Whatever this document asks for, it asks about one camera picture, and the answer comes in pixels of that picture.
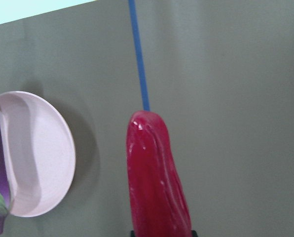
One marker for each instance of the red chili pepper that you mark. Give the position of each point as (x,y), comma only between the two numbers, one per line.
(158,205)

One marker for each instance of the pink plate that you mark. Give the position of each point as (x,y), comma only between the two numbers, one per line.
(39,153)

